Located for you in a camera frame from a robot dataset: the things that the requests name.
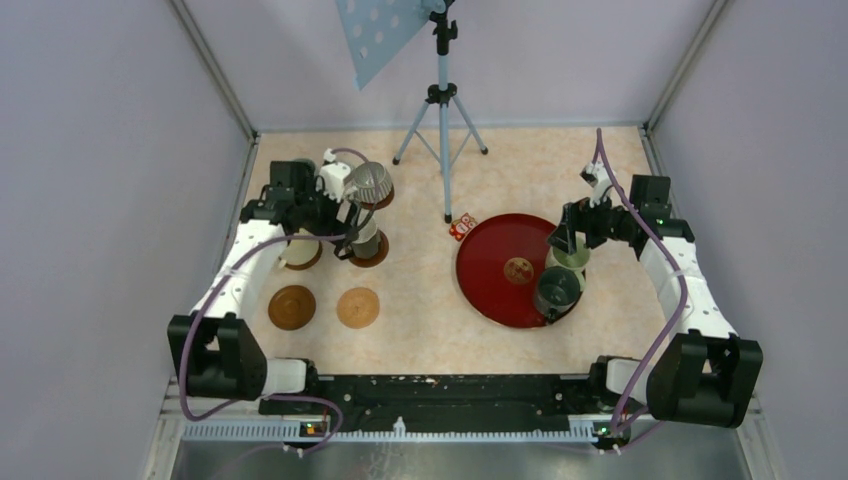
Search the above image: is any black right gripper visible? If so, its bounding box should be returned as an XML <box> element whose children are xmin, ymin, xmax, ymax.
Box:
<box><xmin>546</xmin><ymin>187</ymin><xmax>637</xmax><ymax>255</ymax></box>

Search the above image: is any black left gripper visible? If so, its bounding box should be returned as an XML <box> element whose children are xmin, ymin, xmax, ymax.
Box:
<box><xmin>295</xmin><ymin>175</ymin><xmax>361</xmax><ymax>248</ymax></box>

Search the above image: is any light green mug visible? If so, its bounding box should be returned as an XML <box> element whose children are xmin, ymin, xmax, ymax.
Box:
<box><xmin>545</xmin><ymin>241</ymin><xmax>591</xmax><ymax>272</ymax></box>

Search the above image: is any dark green mug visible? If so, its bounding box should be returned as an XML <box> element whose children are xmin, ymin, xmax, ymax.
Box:
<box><xmin>532</xmin><ymin>266</ymin><xmax>586</xmax><ymax>324</ymax></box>

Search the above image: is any cream ceramic mug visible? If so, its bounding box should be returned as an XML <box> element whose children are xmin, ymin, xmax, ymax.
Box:
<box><xmin>278</xmin><ymin>237</ymin><xmax>323</xmax><ymax>269</ymax></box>

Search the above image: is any ribbed grey white cup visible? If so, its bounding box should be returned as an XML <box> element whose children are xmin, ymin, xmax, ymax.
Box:
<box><xmin>345</xmin><ymin>162</ymin><xmax>394</xmax><ymax>203</ymax></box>

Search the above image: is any white faceted cup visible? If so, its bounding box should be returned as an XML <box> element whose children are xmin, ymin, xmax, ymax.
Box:
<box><xmin>351</xmin><ymin>211</ymin><xmax>381</xmax><ymax>262</ymax></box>

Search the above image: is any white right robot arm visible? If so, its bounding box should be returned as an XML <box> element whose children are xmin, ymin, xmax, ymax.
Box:
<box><xmin>548</xmin><ymin>170</ymin><xmax>764</xmax><ymax>428</ymax></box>

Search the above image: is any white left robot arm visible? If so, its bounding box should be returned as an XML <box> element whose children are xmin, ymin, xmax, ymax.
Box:
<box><xmin>167</xmin><ymin>159</ymin><xmax>359</xmax><ymax>414</ymax></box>

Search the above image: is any brown wooden coaster middle left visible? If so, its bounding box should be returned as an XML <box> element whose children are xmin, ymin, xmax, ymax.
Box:
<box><xmin>284</xmin><ymin>242</ymin><xmax>324</xmax><ymax>272</ymax></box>

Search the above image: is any brown wooden coaster back middle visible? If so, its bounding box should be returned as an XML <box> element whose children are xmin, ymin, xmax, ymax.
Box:
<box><xmin>361</xmin><ymin>189</ymin><xmax>395</xmax><ymax>210</ymax></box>

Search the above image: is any dark brown wooden coaster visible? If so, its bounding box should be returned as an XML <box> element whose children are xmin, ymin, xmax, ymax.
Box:
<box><xmin>349</xmin><ymin>230</ymin><xmax>389</xmax><ymax>268</ymax></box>

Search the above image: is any brown wooden coaster front left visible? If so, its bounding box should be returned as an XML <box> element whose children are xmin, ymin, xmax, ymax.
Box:
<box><xmin>267</xmin><ymin>285</ymin><xmax>316</xmax><ymax>331</ymax></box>

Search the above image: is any woven rattan coaster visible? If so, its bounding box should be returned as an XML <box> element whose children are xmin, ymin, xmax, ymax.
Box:
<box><xmin>336</xmin><ymin>287</ymin><xmax>380</xmax><ymax>329</ymax></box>

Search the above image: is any red round tray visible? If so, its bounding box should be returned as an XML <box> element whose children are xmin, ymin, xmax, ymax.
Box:
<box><xmin>455</xmin><ymin>213</ymin><xmax>560</xmax><ymax>329</ymax></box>

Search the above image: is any red owl number tag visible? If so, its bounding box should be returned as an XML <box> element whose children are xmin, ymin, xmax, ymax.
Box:
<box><xmin>449</xmin><ymin>213</ymin><xmax>478</xmax><ymax>242</ymax></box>

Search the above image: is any light blue tripod stand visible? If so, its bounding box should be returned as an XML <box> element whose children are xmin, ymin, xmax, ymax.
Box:
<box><xmin>392</xmin><ymin>1</ymin><xmax>489</xmax><ymax>224</ymax></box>

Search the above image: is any blue perforated board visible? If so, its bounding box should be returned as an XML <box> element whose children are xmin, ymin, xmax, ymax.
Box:
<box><xmin>335</xmin><ymin>0</ymin><xmax>451</xmax><ymax>90</ymax></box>

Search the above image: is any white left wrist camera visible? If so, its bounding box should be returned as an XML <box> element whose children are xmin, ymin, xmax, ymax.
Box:
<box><xmin>319</xmin><ymin>149</ymin><xmax>352</xmax><ymax>203</ymax></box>

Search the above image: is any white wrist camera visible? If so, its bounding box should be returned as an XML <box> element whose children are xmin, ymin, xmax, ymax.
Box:
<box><xmin>580</xmin><ymin>160</ymin><xmax>614</xmax><ymax>207</ymax></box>
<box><xmin>319</xmin><ymin>149</ymin><xmax>352</xmax><ymax>203</ymax></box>

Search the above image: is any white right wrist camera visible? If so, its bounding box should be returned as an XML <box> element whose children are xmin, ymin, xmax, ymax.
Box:
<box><xmin>580</xmin><ymin>160</ymin><xmax>614</xmax><ymax>207</ymax></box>

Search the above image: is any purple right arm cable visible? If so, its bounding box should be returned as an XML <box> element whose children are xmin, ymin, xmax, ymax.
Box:
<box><xmin>594</xmin><ymin>128</ymin><xmax>690</xmax><ymax>456</ymax></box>

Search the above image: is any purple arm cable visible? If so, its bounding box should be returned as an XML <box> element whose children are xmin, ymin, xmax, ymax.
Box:
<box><xmin>177</xmin><ymin>146</ymin><xmax>386</xmax><ymax>458</ymax></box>
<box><xmin>594</xmin><ymin>128</ymin><xmax>690</xmax><ymax>456</ymax></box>

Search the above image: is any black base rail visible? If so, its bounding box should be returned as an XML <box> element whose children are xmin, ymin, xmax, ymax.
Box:
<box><xmin>259</xmin><ymin>374</ymin><xmax>618</xmax><ymax>434</ymax></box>

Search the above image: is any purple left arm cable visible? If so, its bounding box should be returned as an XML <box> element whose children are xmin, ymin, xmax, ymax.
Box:
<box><xmin>177</xmin><ymin>146</ymin><xmax>386</xmax><ymax>458</ymax></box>

